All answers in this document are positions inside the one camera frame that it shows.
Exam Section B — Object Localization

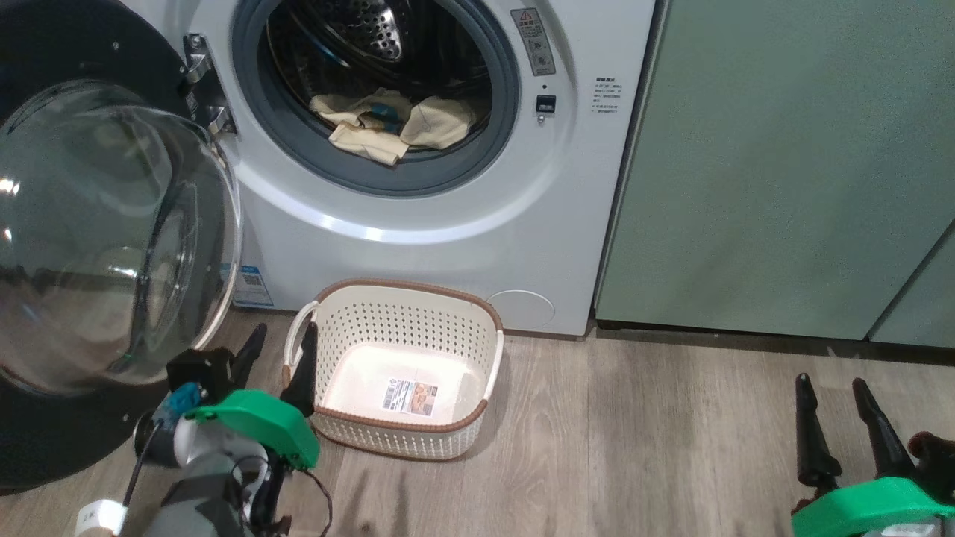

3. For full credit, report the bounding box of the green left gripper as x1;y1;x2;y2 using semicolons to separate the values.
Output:
184;322;322;471

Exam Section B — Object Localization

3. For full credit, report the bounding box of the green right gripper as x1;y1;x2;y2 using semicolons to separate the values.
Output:
791;373;955;537

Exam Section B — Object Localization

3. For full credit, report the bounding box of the black glass washing machine door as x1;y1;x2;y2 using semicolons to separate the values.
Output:
0;0;243;493

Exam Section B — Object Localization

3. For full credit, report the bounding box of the cream printed garment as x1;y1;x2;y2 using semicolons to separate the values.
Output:
401;95;478;150
310;88;410;166

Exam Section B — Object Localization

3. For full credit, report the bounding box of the white and blue label sticker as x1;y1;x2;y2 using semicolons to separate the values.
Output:
233;261;274;308

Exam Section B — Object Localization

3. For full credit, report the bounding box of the printed product label sticker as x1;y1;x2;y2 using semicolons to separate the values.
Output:
382;378;439;412

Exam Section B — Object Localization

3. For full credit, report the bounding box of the cream perforated laundry basket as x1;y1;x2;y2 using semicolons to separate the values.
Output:
282;280;505;462

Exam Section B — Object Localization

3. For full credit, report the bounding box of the white front-load washing machine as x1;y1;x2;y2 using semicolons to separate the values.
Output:
119;0;657;336

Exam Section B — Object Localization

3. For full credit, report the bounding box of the round white access panel cover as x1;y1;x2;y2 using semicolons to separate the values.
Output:
487;291;555;329

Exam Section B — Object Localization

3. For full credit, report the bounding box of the metal washing machine door hinge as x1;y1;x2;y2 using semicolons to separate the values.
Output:
183;34;238;136

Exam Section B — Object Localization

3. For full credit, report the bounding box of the stainless steel washing machine drum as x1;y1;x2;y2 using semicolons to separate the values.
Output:
265;0;493;150

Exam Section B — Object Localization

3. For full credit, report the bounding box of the grey warning label sticker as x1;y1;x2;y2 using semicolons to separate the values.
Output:
511;7;557;77

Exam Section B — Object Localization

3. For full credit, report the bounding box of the dark cabinet plinth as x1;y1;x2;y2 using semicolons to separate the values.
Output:
595;319;955;368

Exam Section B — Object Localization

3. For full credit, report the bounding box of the green cabinet panel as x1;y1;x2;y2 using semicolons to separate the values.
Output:
595;0;955;342

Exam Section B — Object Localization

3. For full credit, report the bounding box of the white cable tag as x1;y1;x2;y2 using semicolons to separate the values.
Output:
73;500;129;537

